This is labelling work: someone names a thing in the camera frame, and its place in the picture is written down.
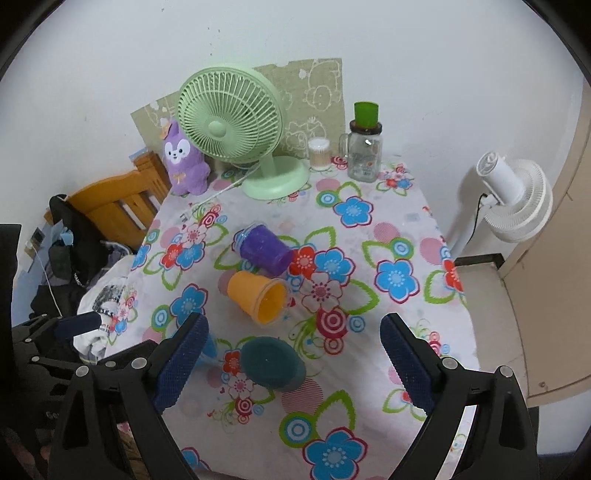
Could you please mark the beige cabinet door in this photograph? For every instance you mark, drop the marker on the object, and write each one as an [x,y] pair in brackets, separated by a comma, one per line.
[554,277]

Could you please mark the white circulator fan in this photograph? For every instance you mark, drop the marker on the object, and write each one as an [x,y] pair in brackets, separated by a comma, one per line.
[517,198]

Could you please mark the wooden chair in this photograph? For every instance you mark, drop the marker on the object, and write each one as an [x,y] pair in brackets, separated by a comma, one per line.
[122,203]

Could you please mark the wall socket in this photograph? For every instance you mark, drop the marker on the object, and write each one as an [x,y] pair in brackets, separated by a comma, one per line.
[36,237]

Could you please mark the white printed garment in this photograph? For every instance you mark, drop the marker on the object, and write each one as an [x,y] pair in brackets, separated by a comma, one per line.
[108,300]

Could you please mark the orange plastic cup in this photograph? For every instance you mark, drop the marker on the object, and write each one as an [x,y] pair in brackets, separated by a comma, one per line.
[258,295]

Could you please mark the clear cotton swab container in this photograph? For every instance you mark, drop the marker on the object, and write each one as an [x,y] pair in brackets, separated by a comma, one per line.
[319,154]

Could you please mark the light blue plastic cup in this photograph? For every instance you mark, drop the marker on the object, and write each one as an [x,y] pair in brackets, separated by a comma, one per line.
[210,348]

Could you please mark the beige cartoon print board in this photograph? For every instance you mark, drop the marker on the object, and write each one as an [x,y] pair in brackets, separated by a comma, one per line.
[318,101]

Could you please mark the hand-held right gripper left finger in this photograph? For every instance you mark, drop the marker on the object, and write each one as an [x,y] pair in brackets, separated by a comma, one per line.
[181,362]

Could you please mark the purple plastic cup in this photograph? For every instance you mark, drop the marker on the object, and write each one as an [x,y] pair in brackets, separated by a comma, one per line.
[265,249]

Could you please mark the floral tablecloth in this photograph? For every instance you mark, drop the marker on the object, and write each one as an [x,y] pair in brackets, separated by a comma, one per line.
[369,258]

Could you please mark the purple plush toy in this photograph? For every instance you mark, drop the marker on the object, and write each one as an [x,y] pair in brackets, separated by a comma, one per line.
[183,159]

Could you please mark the green desk fan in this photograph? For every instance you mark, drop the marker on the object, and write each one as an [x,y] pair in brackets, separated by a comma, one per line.
[231,115]

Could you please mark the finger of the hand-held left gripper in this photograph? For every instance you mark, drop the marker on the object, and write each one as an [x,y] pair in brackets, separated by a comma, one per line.
[76,323]

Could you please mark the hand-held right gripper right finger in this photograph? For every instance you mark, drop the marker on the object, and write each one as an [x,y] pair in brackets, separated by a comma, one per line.
[408,364]

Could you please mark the dark teal plastic cup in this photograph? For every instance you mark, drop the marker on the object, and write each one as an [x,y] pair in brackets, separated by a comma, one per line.
[272,364]

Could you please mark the pile of dark clothes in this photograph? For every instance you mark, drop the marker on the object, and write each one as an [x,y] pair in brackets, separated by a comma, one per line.
[69,272]

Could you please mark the glass mug jar green lid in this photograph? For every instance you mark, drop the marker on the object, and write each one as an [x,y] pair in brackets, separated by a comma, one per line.
[364,147]

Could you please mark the beige side table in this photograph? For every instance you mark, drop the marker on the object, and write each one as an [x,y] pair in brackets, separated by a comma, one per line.
[482,281]

